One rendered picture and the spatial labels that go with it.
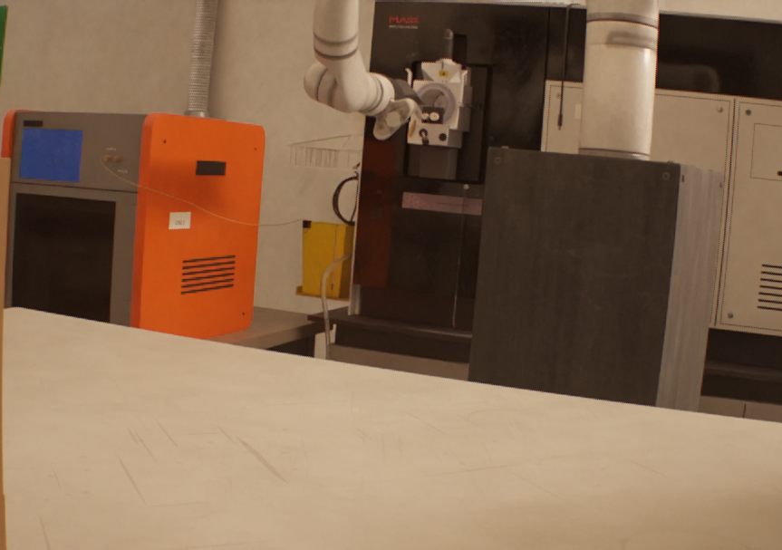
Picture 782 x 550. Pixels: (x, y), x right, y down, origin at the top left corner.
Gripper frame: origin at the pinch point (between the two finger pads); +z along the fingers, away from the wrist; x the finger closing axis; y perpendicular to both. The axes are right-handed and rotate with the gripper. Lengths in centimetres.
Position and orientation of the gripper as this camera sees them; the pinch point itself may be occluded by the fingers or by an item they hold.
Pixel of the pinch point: (417, 112)
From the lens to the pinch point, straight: 200.1
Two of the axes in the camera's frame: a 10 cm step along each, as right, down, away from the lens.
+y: -6.3, -7.5, 2.0
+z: 3.7, -0.7, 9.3
